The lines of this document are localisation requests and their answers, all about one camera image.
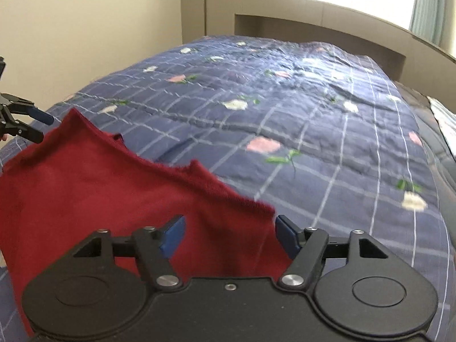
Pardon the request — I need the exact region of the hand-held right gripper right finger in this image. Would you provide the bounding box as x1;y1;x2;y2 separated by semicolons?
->
275;215;389;289

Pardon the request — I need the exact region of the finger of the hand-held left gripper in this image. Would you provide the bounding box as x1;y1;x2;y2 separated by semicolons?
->
0;114;44;144
0;93;55;125

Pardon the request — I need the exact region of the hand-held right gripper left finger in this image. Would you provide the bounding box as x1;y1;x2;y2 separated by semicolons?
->
73;215;186;289

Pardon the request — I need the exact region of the red long-sleeved shirt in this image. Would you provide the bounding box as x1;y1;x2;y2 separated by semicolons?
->
0;108;293;339

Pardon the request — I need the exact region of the blue checked floral quilt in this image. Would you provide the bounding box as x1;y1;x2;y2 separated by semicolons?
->
0;35;456;342

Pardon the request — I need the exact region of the dark grey bedspread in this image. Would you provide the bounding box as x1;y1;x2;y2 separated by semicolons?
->
392;80;456;200

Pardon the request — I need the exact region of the light blue patterned cloth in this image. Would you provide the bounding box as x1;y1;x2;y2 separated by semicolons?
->
429;96;456;139

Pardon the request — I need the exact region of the beige tall wardrobe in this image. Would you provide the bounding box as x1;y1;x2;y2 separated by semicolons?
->
180;0;236;45

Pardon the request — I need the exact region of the beige wooden headboard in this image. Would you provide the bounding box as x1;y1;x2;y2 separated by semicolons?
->
234;0;456;79

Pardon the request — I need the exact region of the light blue curtain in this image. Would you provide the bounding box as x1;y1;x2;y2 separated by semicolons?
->
409;0;456;48

